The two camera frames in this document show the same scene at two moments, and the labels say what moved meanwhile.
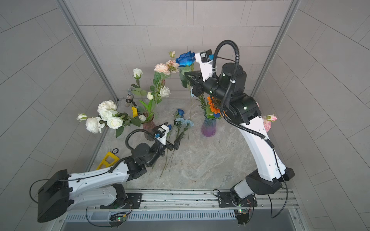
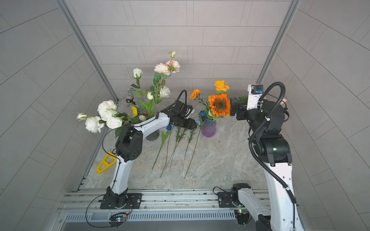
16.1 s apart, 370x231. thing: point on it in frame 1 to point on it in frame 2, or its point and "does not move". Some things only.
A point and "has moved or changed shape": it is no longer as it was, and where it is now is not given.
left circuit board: [117, 219] does not move
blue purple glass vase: [208, 126] does not move
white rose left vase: [165, 91] does not move
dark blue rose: [179, 112] has moved or changed shape
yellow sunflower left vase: [135, 111] does not move
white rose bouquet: [107, 115] does not move
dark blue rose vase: [183, 70] to [201, 114]
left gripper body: [168, 145] to [184, 122]
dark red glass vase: [148, 137] does not move
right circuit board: [243, 216] does not move
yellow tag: [104, 164] does not move
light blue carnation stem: [182, 125] has moved or changed shape
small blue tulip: [169, 128] does not move
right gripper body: [215, 88] to [252, 117]
